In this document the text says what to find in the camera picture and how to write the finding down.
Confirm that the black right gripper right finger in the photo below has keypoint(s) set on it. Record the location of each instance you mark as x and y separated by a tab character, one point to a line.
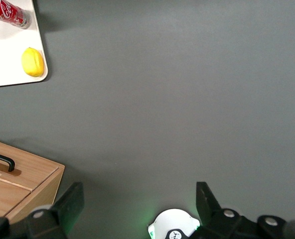
207	206

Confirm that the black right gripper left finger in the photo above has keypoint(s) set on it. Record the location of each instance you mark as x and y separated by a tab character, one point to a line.
67	204

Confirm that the plain wooden drawer front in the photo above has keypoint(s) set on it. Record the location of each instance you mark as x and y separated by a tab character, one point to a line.
3	196

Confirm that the wooden board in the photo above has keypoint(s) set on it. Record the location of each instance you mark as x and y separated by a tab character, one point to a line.
41	184

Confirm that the white round robot part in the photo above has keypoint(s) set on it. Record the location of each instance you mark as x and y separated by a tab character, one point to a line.
172	221

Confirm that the yellow lemon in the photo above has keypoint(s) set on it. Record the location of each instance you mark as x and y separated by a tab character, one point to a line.
33	61

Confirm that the white rectangular tray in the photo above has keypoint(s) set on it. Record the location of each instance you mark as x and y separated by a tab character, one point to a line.
8	54

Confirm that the red cola can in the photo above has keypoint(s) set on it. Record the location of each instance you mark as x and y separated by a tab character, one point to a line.
11	13

